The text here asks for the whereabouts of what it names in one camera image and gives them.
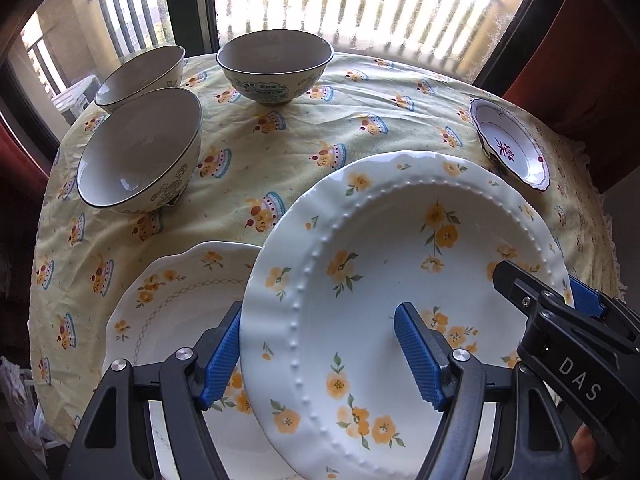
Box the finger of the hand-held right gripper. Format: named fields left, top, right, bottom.
left=569, top=275, right=610, bottom=319
left=492, top=259, right=576, bottom=314

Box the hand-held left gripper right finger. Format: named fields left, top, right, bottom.
left=394, top=302, right=586, bottom=480

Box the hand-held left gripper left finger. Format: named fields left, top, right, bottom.
left=60, top=301, right=246, bottom=480

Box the scalloped lattice floral plate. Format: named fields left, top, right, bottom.
left=102, top=241, right=281, bottom=480

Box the beaded rim floral plate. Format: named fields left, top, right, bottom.
left=239, top=150, right=573, bottom=480

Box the small red patterned dish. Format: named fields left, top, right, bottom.
left=469, top=98, right=551, bottom=192

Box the cream printed bowl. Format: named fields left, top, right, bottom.
left=216, top=30, right=335, bottom=107
left=94, top=45, right=187, bottom=113
left=76, top=87, right=203, bottom=215

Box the clear plastic bag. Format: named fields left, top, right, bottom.
left=0, top=355, right=57, bottom=447

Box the orange curtain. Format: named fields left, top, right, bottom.
left=500, top=0, right=640, bottom=193

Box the yellow printed tablecloth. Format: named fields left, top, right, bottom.
left=27, top=50, right=626, bottom=461

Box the red curtain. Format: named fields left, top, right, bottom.
left=0, top=105, right=58, bottom=176

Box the white outdoor unit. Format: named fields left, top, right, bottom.
left=52, top=75, right=99, bottom=124

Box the white balcony railing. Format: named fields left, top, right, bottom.
left=215, top=0, right=506, bottom=68

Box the black window mullion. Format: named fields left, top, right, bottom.
left=162, top=0, right=222, bottom=57

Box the dark neighbouring balcony railing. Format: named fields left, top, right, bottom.
left=25, top=0, right=168, bottom=93

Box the black window frame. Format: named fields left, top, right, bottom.
left=472, top=0, right=558, bottom=92

